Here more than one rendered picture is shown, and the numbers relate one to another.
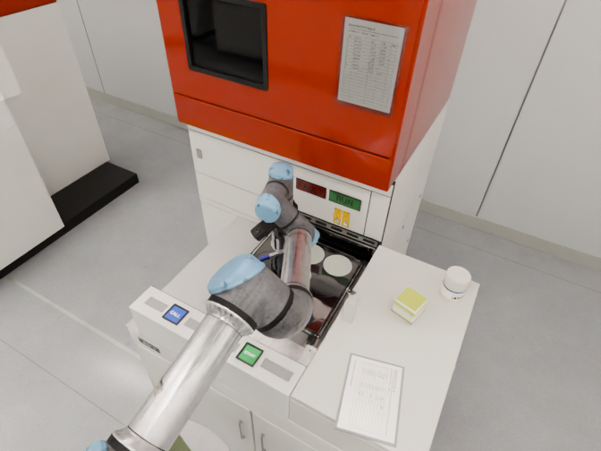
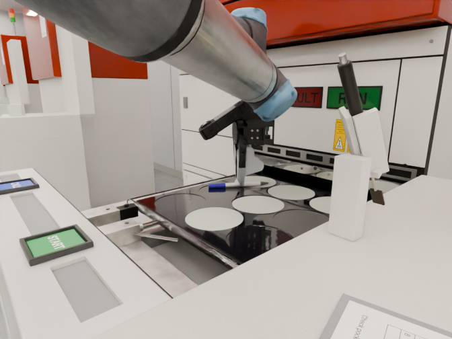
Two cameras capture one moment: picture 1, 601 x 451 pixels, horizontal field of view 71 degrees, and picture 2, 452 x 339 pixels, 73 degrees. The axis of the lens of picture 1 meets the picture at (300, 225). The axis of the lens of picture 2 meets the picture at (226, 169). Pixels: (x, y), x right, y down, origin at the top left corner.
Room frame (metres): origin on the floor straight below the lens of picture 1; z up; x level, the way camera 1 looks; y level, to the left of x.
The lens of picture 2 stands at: (0.40, -0.14, 1.11)
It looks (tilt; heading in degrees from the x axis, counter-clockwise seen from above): 14 degrees down; 22
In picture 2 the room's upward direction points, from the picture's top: straight up
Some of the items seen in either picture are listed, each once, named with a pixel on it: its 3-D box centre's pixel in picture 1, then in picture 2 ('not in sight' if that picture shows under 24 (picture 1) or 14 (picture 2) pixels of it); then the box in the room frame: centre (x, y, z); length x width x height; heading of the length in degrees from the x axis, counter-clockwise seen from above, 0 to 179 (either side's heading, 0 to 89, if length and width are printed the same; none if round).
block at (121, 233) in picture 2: not in sight; (111, 235); (0.74, 0.19, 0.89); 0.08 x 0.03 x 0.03; 153
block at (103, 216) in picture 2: not in sight; (94, 219); (0.78, 0.26, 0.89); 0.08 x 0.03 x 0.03; 153
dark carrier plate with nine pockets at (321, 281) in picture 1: (295, 274); (257, 204); (0.95, 0.01, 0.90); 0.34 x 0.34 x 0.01; 63
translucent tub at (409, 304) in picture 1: (409, 305); not in sight; (0.76, -0.33, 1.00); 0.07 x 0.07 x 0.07; 47
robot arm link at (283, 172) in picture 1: (281, 182); (247, 40); (1.05, 0.07, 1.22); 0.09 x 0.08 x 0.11; 167
